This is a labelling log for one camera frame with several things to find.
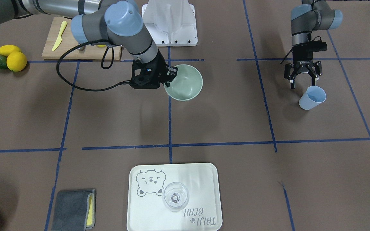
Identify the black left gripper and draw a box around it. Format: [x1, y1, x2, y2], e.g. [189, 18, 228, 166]
[284, 45, 323, 89]

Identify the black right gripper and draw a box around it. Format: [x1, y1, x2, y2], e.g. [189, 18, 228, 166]
[130, 57, 178, 89]

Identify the light green bowl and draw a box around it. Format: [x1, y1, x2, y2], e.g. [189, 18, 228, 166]
[164, 64, 204, 101]

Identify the light blue plastic cup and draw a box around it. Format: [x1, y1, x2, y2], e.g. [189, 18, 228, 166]
[299, 85, 327, 111]

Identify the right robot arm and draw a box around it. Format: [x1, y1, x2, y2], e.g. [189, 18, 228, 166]
[0, 0, 178, 91]

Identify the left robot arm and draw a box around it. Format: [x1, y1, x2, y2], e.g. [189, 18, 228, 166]
[283, 0, 343, 89]

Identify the wooden cutting board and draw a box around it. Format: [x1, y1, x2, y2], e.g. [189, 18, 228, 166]
[42, 17, 107, 61]

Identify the steel muddler with black cap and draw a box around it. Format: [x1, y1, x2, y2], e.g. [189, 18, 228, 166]
[77, 46, 86, 52]

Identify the yellow plastic knife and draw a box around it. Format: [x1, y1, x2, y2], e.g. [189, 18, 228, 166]
[51, 21, 68, 51]

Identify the clear wine glass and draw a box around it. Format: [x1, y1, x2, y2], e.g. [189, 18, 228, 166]
[163, 182, 189, 212]

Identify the cream bear serving tray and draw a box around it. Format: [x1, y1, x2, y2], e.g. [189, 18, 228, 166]
[127, 163, 223, 231]

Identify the yellow lemon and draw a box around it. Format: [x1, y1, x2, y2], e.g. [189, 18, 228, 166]
[6, 51, 28, 72]
[0, 44, 22, 57]

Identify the grey folded cloth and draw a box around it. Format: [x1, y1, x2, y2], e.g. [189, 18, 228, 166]
[51, 189, 96, 231]

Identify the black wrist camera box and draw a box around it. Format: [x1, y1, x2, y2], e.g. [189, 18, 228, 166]
[306, 41, 327, 53]

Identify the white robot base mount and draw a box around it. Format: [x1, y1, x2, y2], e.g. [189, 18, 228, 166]
[141, 0, 198, 47]

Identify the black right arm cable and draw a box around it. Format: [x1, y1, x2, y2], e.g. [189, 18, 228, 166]
[56, 39, 137, 92]

